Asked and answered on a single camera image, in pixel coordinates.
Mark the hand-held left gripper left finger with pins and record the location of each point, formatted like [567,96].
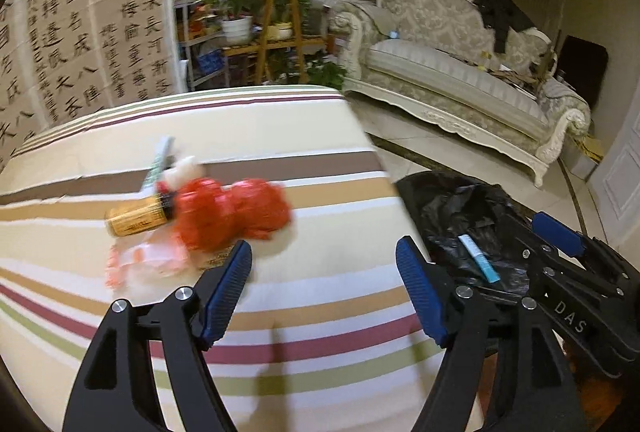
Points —
[225,297]

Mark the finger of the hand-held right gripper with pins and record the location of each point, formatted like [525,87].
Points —
[557,232]
[537,259]

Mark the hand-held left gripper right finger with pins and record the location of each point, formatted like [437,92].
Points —
[420,292]

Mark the blue white tube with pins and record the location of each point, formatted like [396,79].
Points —
[477,257]

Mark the red plastic bag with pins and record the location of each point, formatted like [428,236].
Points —
[225,212]

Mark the trash bin with black liner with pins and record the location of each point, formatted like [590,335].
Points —
[450,212]

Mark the pink white packet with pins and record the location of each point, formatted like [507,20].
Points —
[145,259]

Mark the white door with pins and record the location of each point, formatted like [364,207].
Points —
[617,192]

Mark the gold bag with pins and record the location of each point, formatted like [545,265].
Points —
[587,147]

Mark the yellow bottle black cap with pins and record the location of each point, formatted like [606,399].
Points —
[135,217]

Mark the striped tablecloth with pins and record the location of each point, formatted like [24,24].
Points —
[325,212]

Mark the white tissue ball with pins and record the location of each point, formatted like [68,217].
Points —
[187,168]

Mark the grey blanket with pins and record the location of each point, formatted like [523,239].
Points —
[562,92]

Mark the marker pen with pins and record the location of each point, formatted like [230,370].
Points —
[159,160]

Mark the pile of papers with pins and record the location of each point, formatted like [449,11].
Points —
[507,75]

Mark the dark cabinet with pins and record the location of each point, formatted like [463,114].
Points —
[582,65]

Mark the ornate white grey sofa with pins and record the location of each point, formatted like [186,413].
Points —
[440,72]

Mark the black jacket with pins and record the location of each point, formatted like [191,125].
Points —
[495,10]

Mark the blue crate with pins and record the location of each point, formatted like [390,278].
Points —
[211,62]

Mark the small leafy pothos plant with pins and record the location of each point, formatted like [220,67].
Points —
[325,75]

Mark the metal shelf rack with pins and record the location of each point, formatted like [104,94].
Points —
[192,42]

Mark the wooden plant stand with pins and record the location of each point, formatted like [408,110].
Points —
[295,45]

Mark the yellow bowl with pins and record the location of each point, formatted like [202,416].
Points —
[278,31]

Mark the calligraphy scroll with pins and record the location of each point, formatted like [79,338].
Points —
[67,22]
[135,2]
[17,87]

